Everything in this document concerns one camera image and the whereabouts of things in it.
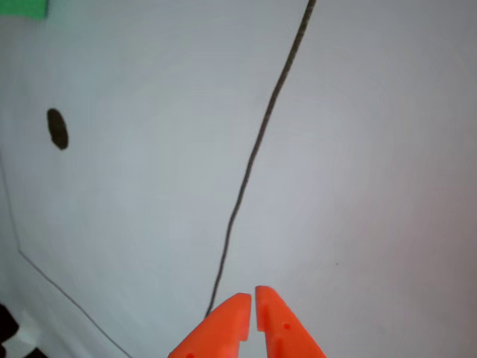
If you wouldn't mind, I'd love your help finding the white paper sheet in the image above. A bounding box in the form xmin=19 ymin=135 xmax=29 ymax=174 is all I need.
xmin=0 ymin=0 xmax=477 ymax=358

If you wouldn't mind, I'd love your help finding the green clay block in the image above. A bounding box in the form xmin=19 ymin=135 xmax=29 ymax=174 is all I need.
xmin=0 ymin=0 xmax=49 ymax=20

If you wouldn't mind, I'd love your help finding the black dot mark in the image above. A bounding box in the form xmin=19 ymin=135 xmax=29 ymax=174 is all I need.
xmin=46 ymin=107 xmax=70 ymax=151

